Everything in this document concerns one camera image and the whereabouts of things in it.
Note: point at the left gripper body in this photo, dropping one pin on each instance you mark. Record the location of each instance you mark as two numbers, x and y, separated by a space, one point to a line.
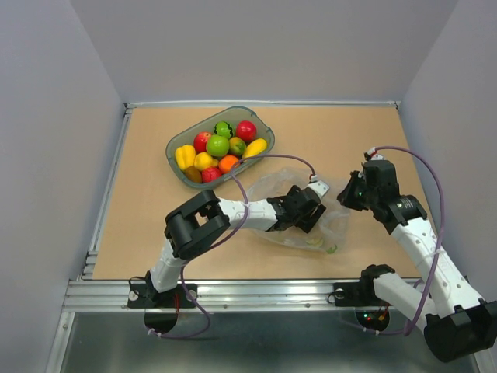
300 218

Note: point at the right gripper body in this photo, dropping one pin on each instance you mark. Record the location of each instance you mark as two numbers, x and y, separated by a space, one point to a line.
370 196

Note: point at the clear plastic bag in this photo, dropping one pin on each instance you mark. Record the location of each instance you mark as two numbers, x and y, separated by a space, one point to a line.
329 233

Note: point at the green fruit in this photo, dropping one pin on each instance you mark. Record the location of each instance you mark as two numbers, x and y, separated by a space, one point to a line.
217 146

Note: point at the yellow toy pear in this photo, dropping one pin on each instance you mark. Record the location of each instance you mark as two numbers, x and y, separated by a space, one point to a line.
204 161

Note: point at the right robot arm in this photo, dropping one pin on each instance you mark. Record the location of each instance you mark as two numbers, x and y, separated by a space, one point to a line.
454 318

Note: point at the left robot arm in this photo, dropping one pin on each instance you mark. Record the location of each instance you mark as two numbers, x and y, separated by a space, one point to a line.
193 228

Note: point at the orange toy fruit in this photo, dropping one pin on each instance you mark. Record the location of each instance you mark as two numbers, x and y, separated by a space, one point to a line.
226 163

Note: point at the yellow toy mango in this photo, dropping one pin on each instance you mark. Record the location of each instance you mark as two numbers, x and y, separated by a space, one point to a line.
254 148

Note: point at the red toy strawberry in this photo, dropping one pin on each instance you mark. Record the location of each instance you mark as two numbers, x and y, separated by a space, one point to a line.
211 174

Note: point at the red apple right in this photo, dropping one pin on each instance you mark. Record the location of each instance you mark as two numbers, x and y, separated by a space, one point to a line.
246 130

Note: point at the red apple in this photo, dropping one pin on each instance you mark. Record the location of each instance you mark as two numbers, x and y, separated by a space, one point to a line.
246 130
200 141

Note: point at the green toy watermelon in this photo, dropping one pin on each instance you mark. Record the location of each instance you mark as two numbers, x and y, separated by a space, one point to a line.
224 129

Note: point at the red apple left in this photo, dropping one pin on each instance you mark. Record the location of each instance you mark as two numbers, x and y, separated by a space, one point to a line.
200 141

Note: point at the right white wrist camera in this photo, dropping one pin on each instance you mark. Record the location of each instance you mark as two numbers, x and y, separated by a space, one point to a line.
373 154

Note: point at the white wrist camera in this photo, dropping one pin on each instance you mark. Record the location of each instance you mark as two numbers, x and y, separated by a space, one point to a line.
319 187
373 154

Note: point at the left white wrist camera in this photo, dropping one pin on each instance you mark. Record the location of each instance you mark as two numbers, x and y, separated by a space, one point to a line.
319 187

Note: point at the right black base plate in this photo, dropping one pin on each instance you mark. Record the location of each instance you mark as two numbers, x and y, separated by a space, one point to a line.
349 294

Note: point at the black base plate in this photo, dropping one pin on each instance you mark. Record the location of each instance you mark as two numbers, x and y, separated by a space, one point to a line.
142 296
349 294

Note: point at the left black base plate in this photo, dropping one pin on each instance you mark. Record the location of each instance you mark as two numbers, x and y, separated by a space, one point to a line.
142 296

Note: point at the aluminium front rail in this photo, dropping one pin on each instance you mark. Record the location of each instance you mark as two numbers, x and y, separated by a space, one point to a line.
214 296

